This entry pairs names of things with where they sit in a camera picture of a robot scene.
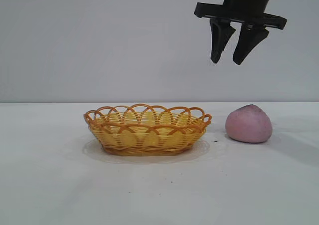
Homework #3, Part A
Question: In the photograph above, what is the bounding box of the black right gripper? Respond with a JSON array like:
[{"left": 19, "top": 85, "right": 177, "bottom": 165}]
[{"left": 194, "top": 0, "right": 288, "bottom": 66}]

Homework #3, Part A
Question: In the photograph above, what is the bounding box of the pink peach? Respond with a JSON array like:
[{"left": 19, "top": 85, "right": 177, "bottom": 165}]
[{"left": 225, "top": 104, "right": 273, "bottom": 144}]

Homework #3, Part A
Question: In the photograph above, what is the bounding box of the yellow woven wicker basket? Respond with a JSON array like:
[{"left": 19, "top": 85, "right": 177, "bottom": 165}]
[{"left": 83, "top": 103, "right": 213, "bottom": 157}]

